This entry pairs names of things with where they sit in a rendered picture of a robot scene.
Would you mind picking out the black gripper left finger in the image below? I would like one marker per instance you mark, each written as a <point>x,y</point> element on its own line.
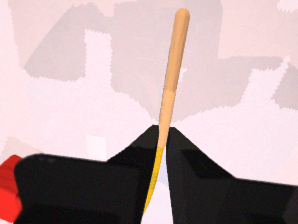
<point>118,185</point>

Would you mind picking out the thin wooden stick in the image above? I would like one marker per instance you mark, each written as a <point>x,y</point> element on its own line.
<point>178,40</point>

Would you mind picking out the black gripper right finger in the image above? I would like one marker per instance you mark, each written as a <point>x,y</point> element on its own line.
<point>203,192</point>

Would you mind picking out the red wooden block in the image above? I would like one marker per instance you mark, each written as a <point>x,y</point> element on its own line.
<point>10,203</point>

